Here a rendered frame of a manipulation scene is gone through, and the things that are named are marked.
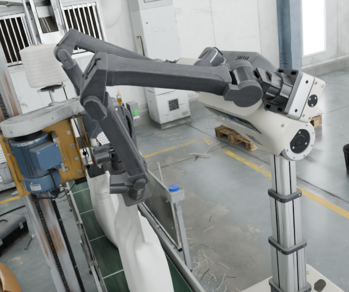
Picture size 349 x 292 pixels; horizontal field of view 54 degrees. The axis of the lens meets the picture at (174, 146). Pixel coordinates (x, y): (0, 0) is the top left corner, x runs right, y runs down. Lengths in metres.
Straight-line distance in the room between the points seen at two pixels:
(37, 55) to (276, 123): 0.93
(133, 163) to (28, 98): 3.45
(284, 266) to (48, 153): 1.13
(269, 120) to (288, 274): 0.82
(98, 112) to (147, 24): 4.59
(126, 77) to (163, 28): 4.68
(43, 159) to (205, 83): 0.83
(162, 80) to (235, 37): 6.00
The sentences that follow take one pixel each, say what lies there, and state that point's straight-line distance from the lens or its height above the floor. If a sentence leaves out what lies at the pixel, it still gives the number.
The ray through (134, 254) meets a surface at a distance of 1.56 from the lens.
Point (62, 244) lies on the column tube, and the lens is 2.02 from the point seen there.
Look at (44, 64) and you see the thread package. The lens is 1.47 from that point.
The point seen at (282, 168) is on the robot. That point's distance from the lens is 1.44.
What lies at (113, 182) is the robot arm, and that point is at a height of 1.23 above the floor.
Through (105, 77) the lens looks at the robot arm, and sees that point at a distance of 0.80.
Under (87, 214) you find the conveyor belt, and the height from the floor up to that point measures 0.38.
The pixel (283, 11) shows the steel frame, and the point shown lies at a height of 1.44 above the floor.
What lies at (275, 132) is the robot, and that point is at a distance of 1.16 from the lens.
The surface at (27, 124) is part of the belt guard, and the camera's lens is 1.49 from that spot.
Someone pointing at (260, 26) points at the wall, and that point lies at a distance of 7.14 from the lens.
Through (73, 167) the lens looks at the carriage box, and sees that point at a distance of 1.78.
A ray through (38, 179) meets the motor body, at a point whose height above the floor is 1.16.
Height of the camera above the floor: 1.71
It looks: 21 degrees down
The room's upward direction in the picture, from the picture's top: 10 degrees counter-clockwise
